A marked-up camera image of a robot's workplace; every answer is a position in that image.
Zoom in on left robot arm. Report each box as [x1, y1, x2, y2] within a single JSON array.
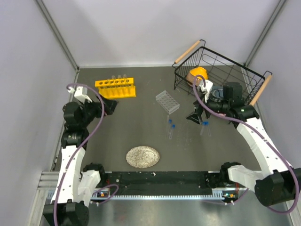
[[43, 97, 118, 226]]

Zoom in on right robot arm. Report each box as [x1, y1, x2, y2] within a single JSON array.
[[187, 80, 301, 210]]

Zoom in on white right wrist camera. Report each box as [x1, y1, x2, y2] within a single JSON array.
[[198, 80, 213, 103]]

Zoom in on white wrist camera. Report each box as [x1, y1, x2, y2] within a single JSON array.
[[198, 80, 213, 103], [67, 86, 92, 104]]

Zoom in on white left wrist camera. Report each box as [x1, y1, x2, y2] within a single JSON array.
[[67, 86, 92, 104]]

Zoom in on clear plastic tube rack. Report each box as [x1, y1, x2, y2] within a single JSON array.
[[155, 90, 180, 115]]

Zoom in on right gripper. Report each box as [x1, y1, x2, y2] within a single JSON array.
[[186, 90, 230, 125]]

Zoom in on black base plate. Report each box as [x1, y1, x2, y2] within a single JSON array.
[[106, 171, 224, 196]]

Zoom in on black wire basket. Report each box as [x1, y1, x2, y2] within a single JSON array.
[[172, 40, 272, 104]]

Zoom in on yellow test tube rack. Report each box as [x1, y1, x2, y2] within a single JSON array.
[[95, 78, 136, 99]]

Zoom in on blue plate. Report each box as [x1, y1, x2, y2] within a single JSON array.
[[210, 86, 223, 99]]

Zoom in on speckled white plate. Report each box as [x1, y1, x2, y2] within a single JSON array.
[[126, 146, 160, 169]]

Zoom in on yellow brown bowl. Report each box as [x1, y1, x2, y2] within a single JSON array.
[[186, 66, 208, 83]]

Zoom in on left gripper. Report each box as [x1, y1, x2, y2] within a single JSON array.
[[79, 94, 119, 128]]

